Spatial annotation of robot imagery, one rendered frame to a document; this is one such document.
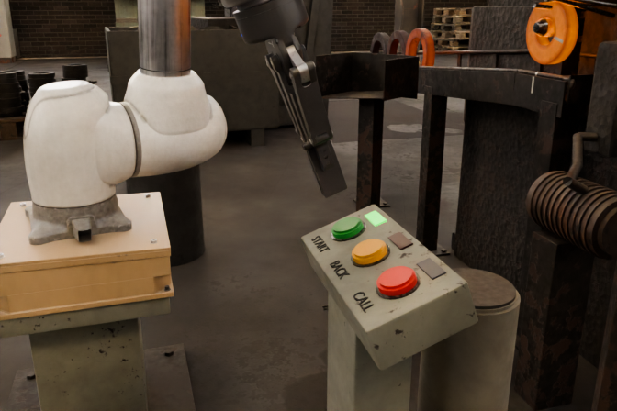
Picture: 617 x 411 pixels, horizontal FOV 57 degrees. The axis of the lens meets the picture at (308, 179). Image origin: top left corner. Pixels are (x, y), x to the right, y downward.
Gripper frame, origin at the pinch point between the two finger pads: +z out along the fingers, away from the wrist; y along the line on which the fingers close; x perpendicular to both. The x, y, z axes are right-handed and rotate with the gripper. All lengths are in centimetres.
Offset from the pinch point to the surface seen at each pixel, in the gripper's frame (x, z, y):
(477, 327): -9.1, 23.8, -9.2
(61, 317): 47, 20, 37
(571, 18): -77, 11, 53
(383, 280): 1.4, 8.0, -14.8
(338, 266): 3.9, 9.1, -6.8
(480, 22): -83, 16, 103
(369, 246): -0.1, 8.0, -7.6
